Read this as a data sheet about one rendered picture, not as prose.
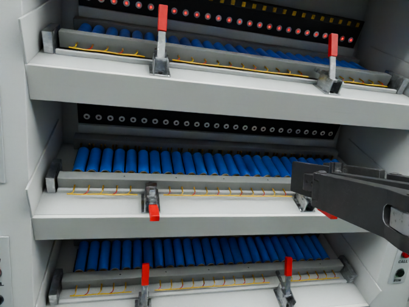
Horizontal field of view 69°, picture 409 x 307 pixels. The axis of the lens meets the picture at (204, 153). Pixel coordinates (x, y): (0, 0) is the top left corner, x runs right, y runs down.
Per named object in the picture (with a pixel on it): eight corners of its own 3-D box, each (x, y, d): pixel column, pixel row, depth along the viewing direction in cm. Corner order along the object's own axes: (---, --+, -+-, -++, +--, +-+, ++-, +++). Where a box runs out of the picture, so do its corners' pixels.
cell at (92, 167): (101, 156, 54) (97, 178, 48) (90, 155, 53) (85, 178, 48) (101, 147, 53) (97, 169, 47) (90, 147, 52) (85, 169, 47)
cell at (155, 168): (158, 158, 56) (160, 179, 51) (148, 158, 56) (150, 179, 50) (159, 150, 55) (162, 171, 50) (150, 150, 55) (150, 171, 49)
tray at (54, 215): (383, 231, 57) (411, 194, 52) (34, 240, 42) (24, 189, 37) (329, 169, 73) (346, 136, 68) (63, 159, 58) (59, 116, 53)
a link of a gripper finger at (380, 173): (378, 169, 24) (385, 170, 24) (322, 162, 30) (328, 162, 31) (374, 206, 24) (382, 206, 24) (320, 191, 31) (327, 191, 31)
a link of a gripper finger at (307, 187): (354, 201, 21) (318, 201, 21) (312, 189, 26) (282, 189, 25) (356, 181, 21) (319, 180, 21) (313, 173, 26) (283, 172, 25)
